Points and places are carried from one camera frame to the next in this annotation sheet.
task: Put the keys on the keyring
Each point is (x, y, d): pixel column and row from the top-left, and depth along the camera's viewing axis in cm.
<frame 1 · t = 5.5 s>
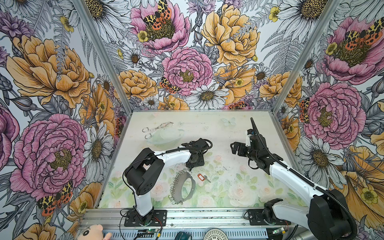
left hand: (197, 166, 91), fingers open
right hand: (237, 150, 86), fingers open
red key tag: (200, 177, 89), on the table
small silver key: (206, 178, 89), on the table
silver metal scissors: (147, 130, 111), on the table
clear glass bowl: (166, 136, 111), on the table

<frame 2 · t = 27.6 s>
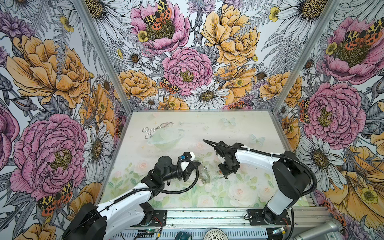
left hand: (198, 166, 77), fingers closed
right hand: (229, 176, 86), fingers closed
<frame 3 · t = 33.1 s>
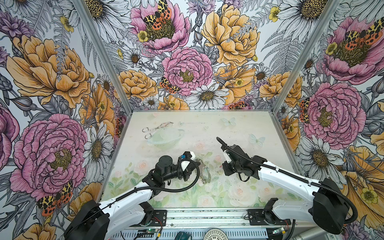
left hand: (198, 166, 77), fingers closed
right hand: (225, 171, 83), fingers closed
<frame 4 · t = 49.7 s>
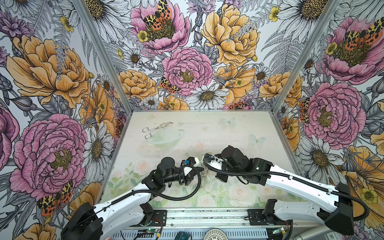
left hand: (201, 171, 75), fingers closed
right hand: (212, 171, 72), fingers closed
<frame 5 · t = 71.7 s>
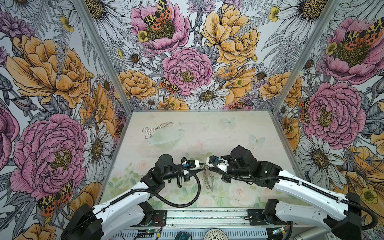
left hand: (202, 167, 73), fingers closed
right hand: (213, 172, 70), fingers closed
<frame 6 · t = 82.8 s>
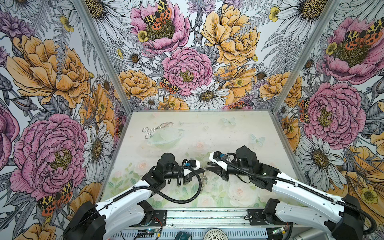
left hand: (202, 172, 74), fingers closed
right hand: (209, 169, 70), fingers closed
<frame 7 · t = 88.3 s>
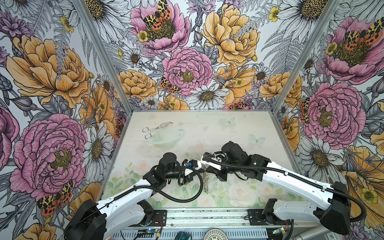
left hand: (201, 172, 75), fingers closed
right hand: (210, 174, 72), fingers closed
